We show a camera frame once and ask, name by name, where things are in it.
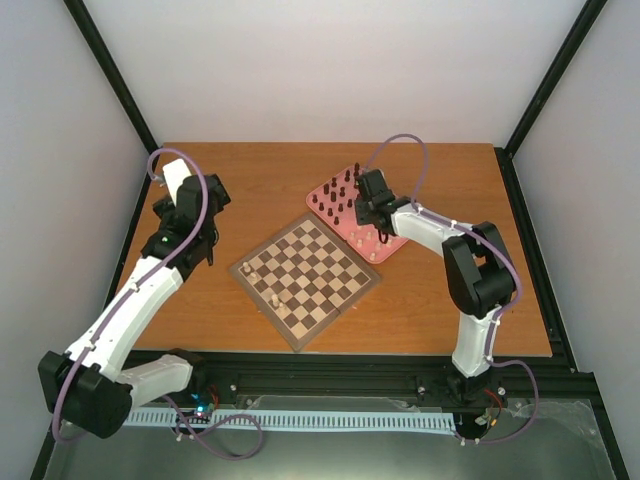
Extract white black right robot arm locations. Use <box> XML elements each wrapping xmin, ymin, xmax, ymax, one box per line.
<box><xmin>355</xmin><ymin>169</ymin><xmax>521</xmax><ymax>402</ymax></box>

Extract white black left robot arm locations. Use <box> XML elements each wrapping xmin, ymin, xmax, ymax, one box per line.
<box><xmin>38</xmin><ymin>174</ymin><xmax>230</xmax><ymax>442</ymax></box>

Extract pink plastic tray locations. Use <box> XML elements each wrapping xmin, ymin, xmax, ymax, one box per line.
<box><xmin>306</xmin><ymin>165</ymin><xmax>408</xmax><ymax>264</ymax></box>

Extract wooden chessboard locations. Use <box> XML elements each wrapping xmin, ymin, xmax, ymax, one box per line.
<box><xmin>229</xmin><ymin>213</ymin><xmax>380</xmax><ymax>352</ymax></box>

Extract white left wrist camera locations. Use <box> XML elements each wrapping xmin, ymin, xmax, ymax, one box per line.
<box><xmin>162</xmin><ymin>158</ymin><xmax>192</xmax><ymax>204</ymax></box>

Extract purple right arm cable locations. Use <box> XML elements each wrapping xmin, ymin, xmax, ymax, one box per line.
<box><xmin>362</xmin><ymin>133</ymin><xmax>540</xmax><ymax>446</ymax></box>

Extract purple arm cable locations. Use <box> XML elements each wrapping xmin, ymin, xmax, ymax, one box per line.
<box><xmin>362</xmin><ymin>133</ymin><xmax>540</xmax><ymax>446</ymax></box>
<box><xmin>51</xmin><ymin>148</ymin><xmax>210</xmax><ymax>445</ymax></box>

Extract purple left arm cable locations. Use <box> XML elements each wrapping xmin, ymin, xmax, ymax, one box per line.
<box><xmin>51</xmin><ymin>148</ymin><xmax>210</xmax><ymax>445</ymax></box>

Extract black frame post left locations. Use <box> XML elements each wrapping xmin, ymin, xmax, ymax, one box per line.
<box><xmin>63</xmin><ymin>0</ymin><xmax>158</xmax><ymax>153</ymax></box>

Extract black frame post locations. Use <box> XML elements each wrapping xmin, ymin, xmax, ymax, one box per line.
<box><xmin>503</xmin><ymin>0</ymin><xmax>610</xmax><ymax>156</ymax></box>
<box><xmin>63</xmin><ymin>0</ymin><xmax>158</xmax><ymax>153</ymax></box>

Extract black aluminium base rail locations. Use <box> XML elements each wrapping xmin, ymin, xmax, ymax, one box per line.
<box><xmin>200</xmin><ymin>352</ymin><xmax>603</xmax><ymax>411</ymax></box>

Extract light blue cable duct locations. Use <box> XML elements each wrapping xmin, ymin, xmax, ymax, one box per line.
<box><xmin>122</xmin><ymin>408</ymin><xmax>457</xmax><ymax>434</ymax></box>

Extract black frame post right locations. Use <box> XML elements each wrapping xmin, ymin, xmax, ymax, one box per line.
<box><xmin>503</xmin><ymin>0</ymin><xmax>610</xmax><ymax>156</ymax></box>

